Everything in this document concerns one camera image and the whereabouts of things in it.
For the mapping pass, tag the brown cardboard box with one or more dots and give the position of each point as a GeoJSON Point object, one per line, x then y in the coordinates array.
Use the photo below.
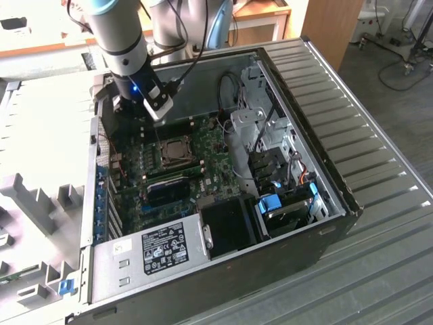
{"type": "Point", "coordinates": [72, 38]}

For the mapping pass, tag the black PC case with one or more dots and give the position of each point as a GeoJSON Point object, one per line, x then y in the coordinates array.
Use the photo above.
{"type": "Point", "coordinates": [236, 284]}

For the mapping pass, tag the black wheeled stand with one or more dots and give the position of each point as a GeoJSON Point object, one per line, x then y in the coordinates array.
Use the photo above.
{"type": "Point", "coordinates": [416, 47]}

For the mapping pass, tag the grey parts rack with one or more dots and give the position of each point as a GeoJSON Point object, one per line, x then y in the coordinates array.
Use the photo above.
{"type": "Point", "coordinates": [37, 206]}

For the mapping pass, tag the green RAM stick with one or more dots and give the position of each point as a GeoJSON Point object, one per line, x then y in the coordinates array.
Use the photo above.
{"type": "Point", "coordinates": [172, 173]}
{"type": "Point", "coordinates": [17, 275]}

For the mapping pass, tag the silver CPU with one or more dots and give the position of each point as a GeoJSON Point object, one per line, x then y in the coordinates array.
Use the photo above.
{"type": "Point", "coordinates": [177, 150]}

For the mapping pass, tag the small wooden table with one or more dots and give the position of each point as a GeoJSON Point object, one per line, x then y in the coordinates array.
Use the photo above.
{"type": "Point", "coordinates": [260, 13]}

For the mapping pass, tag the black plastic disk bay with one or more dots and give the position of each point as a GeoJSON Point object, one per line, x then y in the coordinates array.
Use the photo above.
{"type": "Point", "coordinates": [267, 166]}

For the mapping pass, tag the silver power supply unit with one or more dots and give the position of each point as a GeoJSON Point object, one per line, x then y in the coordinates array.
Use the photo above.
{"type": "Point", "coordinates": [108, 271]}

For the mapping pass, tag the hard disk in blue carrier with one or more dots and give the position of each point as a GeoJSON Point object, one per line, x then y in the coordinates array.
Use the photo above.
{"type": "Point", "coordinates": [270, 203]}

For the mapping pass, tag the brown wooden cabinet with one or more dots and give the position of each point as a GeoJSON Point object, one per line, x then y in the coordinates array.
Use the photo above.
{"type": "Point", "coordinates": [328, 27]}

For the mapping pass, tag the black plastic fan shroud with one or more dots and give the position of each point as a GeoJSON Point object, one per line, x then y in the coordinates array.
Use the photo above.
{"type": "Point", "coordinates": [226, 223]}

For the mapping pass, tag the finned chipset heatsink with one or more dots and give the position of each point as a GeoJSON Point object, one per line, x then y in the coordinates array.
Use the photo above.
{"type": "Point", "coordinates": [167, 194]}

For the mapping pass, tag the blue expansion slot retainer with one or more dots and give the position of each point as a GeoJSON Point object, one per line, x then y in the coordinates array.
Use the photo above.
{"type": "Point", "coordinates": [101, 203]}

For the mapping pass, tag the silver metal drive cage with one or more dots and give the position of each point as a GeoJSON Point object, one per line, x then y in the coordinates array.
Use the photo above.
{"type": "Point", "coordinates": [243, 125]}

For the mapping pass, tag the blue plastic clip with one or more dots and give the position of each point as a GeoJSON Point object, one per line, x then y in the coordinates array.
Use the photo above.
{"type": "Point", "coordinates": [66, 287]}

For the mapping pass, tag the CPU socket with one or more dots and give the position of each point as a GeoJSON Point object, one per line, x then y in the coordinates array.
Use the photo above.
{"type": "Point", "coordinates": [176, 164]}

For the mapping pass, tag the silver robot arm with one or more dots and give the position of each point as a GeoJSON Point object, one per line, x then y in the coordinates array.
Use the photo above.
{"type": "Point", "coordinates": [118, 37]}

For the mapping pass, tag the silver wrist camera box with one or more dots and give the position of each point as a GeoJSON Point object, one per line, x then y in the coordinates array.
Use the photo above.
{"type": "Point", "coordinates": [159, 108]}

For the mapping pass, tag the white machine base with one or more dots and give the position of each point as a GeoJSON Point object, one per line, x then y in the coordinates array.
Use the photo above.
{"type": "Point", "coordinates": [367, 20]}

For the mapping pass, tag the black desk device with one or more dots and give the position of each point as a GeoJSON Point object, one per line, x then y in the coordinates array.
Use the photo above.
{"type": "Point", "coordinates": [13, 23]}

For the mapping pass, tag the green motherboard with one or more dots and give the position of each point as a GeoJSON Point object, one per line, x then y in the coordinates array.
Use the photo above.
{"type": "Point", "coordinates": [220, 169]}

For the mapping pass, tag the light wooden desk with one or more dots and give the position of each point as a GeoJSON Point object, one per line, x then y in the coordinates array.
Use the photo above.
{"type": "Point", "coordinates": [40, 37]}

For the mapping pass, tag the round coin battery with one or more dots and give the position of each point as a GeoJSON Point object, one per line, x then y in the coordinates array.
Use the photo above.
{"type": "Point", "coordinates": [211, 125]}

